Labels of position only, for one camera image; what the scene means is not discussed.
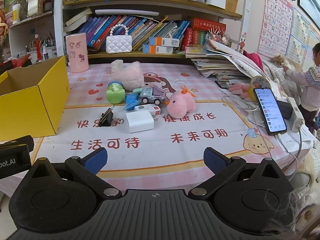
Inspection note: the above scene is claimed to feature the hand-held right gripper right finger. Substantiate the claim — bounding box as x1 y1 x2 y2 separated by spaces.
188 147 295 199

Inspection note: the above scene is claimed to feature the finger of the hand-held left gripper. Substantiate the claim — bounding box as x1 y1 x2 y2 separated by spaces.
0 135 35 152

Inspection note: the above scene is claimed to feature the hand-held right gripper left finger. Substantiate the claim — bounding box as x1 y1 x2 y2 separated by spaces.
24 147 123 199

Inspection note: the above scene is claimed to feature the yellow cardboard box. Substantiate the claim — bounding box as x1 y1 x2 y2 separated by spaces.
0 56 71 142

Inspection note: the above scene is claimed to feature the green frog toy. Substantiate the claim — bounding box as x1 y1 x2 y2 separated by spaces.
106 81 125 104

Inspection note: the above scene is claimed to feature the grey and purple toy truck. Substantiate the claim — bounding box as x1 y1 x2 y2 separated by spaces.
139 85 165 105

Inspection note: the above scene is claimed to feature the black binder clip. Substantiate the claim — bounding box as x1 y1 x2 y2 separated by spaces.
100 106 115 127

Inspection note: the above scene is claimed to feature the white charger adapter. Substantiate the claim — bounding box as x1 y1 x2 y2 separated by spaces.
125 110 157 133

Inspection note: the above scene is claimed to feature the pink chick plush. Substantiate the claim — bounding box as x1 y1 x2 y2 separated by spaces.
166 86 197 119

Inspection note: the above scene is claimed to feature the blue plastic toy piece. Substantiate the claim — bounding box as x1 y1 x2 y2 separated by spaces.
124 94 141 111

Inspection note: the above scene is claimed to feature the small white box red label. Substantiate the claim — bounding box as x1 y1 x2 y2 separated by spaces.
134 104 161 117

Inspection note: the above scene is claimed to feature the pink plush toy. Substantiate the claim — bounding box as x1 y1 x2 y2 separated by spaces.
229 82 251 98

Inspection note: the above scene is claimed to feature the black smartphone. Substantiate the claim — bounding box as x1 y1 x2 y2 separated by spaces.
253 87 287 136

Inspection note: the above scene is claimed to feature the yellow snow globe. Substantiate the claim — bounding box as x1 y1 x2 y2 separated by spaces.
247 76 272 103

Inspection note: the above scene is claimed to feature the pink plush bear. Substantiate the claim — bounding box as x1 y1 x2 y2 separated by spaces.
111 61 145 91

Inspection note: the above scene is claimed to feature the pen holder with pens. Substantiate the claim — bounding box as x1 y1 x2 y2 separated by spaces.
25 39 57 61

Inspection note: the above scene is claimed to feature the white power strip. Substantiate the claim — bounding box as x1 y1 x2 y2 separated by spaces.
287 97 305 132

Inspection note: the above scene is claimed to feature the grey fuzzy fur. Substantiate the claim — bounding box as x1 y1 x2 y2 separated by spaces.
262 187 320 240

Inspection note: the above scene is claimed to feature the stack of books and papers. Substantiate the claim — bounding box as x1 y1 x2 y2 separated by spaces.
186 39 253 83

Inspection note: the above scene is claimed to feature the pink cylinder container with stickers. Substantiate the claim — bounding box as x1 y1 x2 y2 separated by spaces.
65 33 89 73

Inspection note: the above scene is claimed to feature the white side shelf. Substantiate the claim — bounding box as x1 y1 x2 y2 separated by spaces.
0 0 55 64

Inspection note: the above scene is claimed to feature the white quilted handbag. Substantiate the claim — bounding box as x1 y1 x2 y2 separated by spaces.
106 24 133 54

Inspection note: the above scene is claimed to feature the red snack bag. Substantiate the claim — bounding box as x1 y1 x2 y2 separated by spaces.
0 7 9 36

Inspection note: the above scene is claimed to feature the orange cat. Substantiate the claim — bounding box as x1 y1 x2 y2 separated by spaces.
271 54 293 71

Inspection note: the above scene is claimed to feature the white jar yellow label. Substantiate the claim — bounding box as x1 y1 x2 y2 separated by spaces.
11 4 22 25

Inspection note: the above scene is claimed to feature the orange and white box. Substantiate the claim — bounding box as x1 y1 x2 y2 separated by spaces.
149 37 181 46
142 44 173 54

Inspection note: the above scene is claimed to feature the thick white book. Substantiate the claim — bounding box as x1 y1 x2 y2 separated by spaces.
64 8 93 33

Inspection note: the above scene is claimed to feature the red dictionary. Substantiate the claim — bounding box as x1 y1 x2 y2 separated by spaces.
184 18 227 50

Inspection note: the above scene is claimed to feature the white tape dispenser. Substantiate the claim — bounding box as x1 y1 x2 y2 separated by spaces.
27 0 42 17

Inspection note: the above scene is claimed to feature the row of blue and red books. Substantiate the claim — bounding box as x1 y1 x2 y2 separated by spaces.
77 15 192 52

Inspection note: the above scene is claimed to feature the white rolled paper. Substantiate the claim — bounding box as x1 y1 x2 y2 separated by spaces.
95 9 160 17

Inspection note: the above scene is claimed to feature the wooden bookshelf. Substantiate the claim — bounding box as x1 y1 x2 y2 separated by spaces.
54 0 248 60

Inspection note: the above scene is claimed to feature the white cable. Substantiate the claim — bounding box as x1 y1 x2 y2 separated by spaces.
275 127 303 180

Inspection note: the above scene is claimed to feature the blue wall chart poster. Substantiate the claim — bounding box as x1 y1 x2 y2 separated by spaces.
287 7 311 66

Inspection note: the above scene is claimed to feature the alphabet wall poster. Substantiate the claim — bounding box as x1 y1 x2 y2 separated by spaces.
257 0 294 58

